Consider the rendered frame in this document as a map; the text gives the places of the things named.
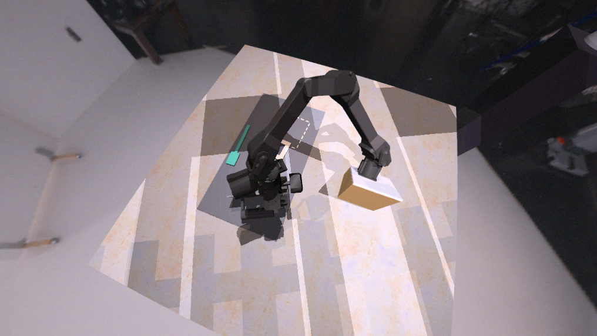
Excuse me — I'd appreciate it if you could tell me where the teal flat bar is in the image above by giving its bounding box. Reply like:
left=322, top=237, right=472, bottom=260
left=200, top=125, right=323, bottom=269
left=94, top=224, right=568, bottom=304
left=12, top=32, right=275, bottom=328
left=226, top=125, right=251, bottom=166

